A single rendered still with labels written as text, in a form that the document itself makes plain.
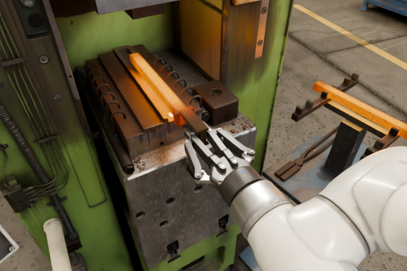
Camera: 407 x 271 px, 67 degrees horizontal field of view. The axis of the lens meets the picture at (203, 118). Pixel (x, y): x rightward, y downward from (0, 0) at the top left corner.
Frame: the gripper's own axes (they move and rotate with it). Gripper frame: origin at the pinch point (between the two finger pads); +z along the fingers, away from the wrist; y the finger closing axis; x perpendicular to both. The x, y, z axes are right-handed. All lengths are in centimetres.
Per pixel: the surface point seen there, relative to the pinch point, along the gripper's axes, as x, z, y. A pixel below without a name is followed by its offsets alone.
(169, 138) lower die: -10.6, 9.6, -2.0
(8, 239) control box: -5.7, -4.7, -37.7
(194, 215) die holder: -39.5, 3.5, 1.5
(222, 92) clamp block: -6.0, 14.9, 16.9
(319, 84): -9.3, 7.6, 47.4
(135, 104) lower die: -5.0, 19.7, -6.5
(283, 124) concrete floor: -105, 75, 112
